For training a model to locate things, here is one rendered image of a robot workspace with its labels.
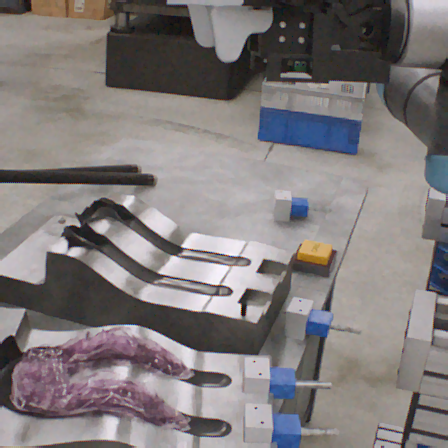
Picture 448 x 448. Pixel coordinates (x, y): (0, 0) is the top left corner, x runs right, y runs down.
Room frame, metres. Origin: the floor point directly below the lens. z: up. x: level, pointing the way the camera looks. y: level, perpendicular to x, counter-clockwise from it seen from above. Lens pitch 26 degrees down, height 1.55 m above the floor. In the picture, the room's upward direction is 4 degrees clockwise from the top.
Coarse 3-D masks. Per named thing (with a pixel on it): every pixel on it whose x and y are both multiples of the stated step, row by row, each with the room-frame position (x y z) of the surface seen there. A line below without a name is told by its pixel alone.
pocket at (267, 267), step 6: (264, 264) 1.20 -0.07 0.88; (270, 264) 1.20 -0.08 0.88; (276, 264) 1.20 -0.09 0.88; (282, 264) 1.20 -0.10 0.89; (258, 270) 1.18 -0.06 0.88; (264, 270) 1.20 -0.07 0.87; (270, 270) 1.20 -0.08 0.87; (276, 270) 1.20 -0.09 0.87; (282, 270) 1.19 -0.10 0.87; (276, 276) 1.19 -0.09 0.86; (282, 276) 1.17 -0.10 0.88
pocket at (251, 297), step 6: (246, 288) 1.10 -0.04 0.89; (246, 294) 1.10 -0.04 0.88; (252, 294) 1.10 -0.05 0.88; (258, 294) 1.10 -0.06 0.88; (264, 294) 1.09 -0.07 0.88; (270, 294) 1.09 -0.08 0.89; (240, 300) 1.07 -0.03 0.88; (246, 300) 1.10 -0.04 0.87; (252, 300) 1.10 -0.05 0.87; (258, 300) 1.10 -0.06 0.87; (264, 300) 1.09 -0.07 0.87; (270, 300) 1.09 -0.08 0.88; (258, 306) 1.09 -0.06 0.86; (264, 306) 1.07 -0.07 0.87; (264, 312) 1.05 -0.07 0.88
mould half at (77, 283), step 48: (48, 240) 1.27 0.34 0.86; (144, 240) 1.21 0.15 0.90; (192, 240) 1.27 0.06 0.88; (0, 288) 1.13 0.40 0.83; (48, 288) 1.10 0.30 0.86; (96, 288) 1.07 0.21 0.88; (144, 288) 1.08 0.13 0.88; (240, 288) 1.10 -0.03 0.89; (288, 288) 1.23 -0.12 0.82; (192, 336) 1.03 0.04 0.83; (240, 336) 1.00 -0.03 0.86
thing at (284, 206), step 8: (280, 192) 1.59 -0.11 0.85; (288, 192) 1.59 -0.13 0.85; (280, 200) 1.55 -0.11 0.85; (288, 200) 1.55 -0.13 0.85; (296, 200) 1.58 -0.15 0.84; (304, 200) 1.58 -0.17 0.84; (280, 208) 1.55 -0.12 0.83; (288, 208) 1.55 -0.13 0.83; (296, 208) 1.55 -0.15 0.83; (304, 208) 1.55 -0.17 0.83; (312, 208) 1.57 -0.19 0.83; (320, 208) 1.57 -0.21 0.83; (328, 208) 1.57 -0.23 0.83; (280, 216) 1.55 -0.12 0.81; (288, 216) 1.55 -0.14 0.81; (304, 216) 1.55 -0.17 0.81
